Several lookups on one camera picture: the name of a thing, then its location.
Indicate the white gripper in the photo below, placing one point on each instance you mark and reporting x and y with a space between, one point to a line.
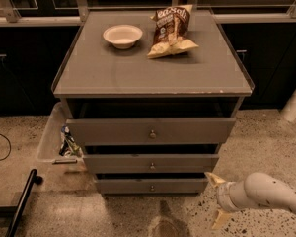
223 196

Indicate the grey bottom drawer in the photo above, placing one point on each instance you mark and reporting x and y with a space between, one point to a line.
151 186

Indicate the grey drawer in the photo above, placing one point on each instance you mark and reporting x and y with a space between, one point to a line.
150 163
150 131
151 186

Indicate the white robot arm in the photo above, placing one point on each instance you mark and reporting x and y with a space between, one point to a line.
257 191

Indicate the grey drawer cabinet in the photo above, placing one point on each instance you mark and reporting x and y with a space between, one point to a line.
99 81

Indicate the grey top drawer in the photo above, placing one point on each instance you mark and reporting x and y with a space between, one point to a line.
150 131

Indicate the grey middle drawer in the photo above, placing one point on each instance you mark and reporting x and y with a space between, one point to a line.
150 163

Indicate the white pole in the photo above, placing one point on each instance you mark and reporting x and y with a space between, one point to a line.
294 102

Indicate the crumpled snack wrapper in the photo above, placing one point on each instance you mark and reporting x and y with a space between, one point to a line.
68 145

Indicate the clear plastic bin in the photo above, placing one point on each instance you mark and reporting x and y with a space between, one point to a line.
51 141

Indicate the brown chip bag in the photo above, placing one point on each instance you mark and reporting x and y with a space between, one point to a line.
170 37

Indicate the white paper bowl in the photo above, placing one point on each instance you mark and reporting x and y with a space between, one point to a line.
122 36

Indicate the black metal bar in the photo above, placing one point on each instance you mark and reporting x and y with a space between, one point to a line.
14 212

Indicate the metal railing frame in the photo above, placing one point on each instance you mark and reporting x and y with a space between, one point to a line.
39 14

